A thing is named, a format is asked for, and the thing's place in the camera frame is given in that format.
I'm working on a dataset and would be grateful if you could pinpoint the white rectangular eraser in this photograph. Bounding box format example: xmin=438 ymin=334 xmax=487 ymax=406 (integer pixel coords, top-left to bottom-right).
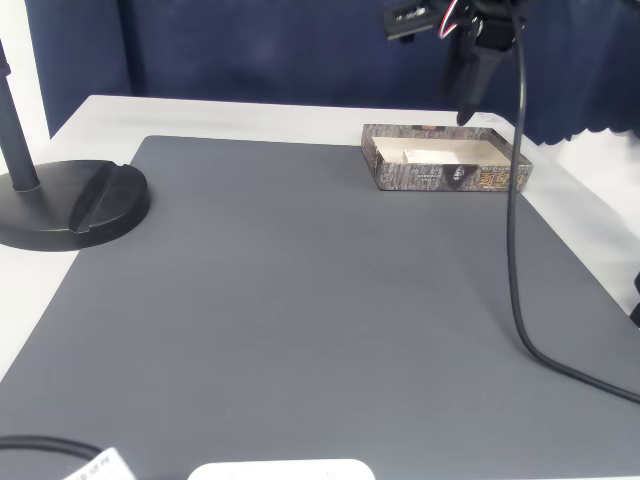
xmin=402 ymin=148 xmax=464 ymax=165

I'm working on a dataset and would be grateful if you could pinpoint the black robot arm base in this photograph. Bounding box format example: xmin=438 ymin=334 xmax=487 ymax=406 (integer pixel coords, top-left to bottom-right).
xmin=628 ymin=271 xmax=640 ymax=330

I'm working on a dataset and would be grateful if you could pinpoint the bark-patterned open cardboard box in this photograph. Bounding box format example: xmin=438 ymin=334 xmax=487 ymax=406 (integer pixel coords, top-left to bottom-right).
xmin=360 ymin=123 xmax=535 ymax=192

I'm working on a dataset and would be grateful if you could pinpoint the dark blue curtain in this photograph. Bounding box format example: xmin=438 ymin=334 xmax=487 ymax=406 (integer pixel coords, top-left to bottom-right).
xmin=24 ymin=0 xmax=640 ymax=147

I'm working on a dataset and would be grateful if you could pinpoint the grey desk mat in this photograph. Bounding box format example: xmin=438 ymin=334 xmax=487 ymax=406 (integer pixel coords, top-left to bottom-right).
xmin=0 ymin=134 xmax=640 ymax=480

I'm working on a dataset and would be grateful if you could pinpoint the black round-base stand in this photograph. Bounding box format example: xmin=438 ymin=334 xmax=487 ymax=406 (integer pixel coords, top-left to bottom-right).
xmin=0 ymin=29 xmax=152 ymax=253

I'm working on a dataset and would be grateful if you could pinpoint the white flat device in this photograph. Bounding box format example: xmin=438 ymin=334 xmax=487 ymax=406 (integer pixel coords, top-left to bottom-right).
xmin=187 ymin=458 xmax=376 ymax=480

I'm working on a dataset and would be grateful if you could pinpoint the white printed label tag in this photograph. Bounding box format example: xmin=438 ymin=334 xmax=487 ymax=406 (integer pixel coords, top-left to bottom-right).
xmin=62 ymin=447 xmax=136 ymax=480

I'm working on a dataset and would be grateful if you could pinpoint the red white servo cable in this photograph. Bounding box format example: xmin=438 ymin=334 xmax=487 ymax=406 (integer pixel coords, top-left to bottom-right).
xmin=437 ymin=0 xmax=464 ymax=40

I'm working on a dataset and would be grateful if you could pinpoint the black camera cable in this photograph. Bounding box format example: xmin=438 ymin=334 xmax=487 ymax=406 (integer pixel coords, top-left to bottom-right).
xmin=505 ymin=9 xmax=640 ymax=405

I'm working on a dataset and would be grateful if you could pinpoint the thin black cable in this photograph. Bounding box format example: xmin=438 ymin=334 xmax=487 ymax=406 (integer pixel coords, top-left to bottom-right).
xmin=0 ymin=435 xmax=101 ymax=466

